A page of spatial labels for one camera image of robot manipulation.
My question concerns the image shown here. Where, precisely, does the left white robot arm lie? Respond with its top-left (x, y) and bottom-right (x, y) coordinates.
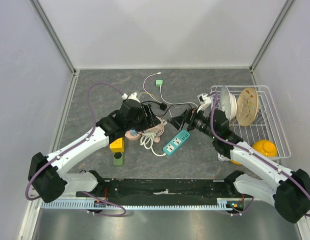
top-left (27, 98), bottom-right (161, 203)

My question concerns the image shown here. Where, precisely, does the black thin usb cable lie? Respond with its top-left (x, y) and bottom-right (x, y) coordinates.
top-left (159, 102), bottom-right (195, 118)

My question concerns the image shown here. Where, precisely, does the beige patterned plate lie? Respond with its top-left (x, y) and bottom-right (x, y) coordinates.
top-left (236, 87), bottom-right (259, 127)

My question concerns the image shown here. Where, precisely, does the blue charger plug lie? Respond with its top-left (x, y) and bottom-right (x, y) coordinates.
top-left (130, 129), bottom-right (137, 136)

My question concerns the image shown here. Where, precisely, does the white wire dish rack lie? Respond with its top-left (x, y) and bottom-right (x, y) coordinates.
top-left (210, 85), bottom-right (292, 162)

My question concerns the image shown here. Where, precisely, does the light blue cable duct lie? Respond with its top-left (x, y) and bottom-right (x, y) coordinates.
top-left (41, 198), bottom-right (243, 211)

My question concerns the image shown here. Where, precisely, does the teal power strip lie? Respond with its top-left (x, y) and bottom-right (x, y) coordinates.
top-left (163, 129), bottom-right (190, 156)

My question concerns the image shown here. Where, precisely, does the light green plug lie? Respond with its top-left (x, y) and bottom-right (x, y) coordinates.
top-left (155, 79), bottom-right (163, 87)

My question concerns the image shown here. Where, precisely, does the black coiled cable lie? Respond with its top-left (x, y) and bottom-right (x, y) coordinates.
top-left (141, 99), bottom-right (168, 112)

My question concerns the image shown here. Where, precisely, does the yellow bowl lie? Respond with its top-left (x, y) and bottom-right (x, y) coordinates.
top-left (252, 139), bottom-right (277, 157)
top-left (230, 159), bottom-right (242, 166)

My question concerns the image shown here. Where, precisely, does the yellow cube socket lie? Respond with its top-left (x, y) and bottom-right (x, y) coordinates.
top-left (109, 137), bottom-right (125, 153)

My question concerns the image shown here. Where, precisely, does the white usb cable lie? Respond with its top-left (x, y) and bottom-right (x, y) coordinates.
top-left (143, 71), bottom-right (199, 107)

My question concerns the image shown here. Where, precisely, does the pink round socket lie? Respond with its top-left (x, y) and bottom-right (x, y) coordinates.
top-left (125, 129), bottom-right (142, 141)

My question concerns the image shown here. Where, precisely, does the white bowl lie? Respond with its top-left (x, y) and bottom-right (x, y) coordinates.
top-left (219, 86), bottom-right (237, 121)

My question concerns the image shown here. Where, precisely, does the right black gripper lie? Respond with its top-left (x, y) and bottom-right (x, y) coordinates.
top-left (167, 105), bottom-right (217, 140)

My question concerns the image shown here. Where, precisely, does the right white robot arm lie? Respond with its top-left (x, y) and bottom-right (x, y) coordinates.
top-left (169, 108), bottom-right (310, 224)

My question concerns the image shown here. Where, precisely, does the yellow bowl front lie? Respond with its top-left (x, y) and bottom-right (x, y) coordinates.
top-left (230, 159), bottom-right (242, 166)

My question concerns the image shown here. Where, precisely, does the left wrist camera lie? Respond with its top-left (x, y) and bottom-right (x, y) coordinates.
top-left (121, 91), bottom-right (140, 103)

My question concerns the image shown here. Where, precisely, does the green power strip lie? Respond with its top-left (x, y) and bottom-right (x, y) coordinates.
top-left (113, 152), bottom-right (124, 167)

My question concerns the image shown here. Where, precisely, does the yellow bowl right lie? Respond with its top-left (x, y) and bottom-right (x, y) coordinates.
top-left (252, 139), bottom-right (277, 157)

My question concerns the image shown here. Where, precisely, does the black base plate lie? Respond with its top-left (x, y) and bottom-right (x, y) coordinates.
top-left (90, 178), bottom-right (242, 206)

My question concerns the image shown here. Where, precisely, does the pink cable with plug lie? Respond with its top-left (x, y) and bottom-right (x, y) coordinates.
top-left (142, 118), bottom-right (168, 143)

